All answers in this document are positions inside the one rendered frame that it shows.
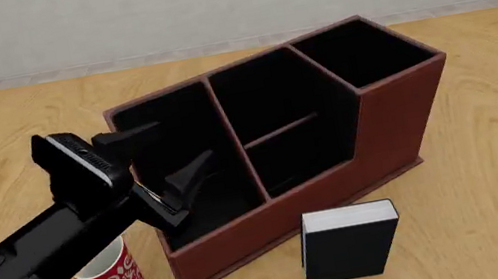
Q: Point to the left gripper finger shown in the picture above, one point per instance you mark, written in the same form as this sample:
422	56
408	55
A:
181	187
115	143

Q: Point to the black book with white pages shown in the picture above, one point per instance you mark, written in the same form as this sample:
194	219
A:
344	253

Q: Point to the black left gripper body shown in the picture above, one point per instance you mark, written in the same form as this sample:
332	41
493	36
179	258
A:
163	214

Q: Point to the red mug with white pattern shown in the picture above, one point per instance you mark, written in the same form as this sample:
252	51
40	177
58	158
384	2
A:
122	278

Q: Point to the red-brown desk caddy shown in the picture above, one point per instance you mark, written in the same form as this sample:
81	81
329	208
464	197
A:
394	130

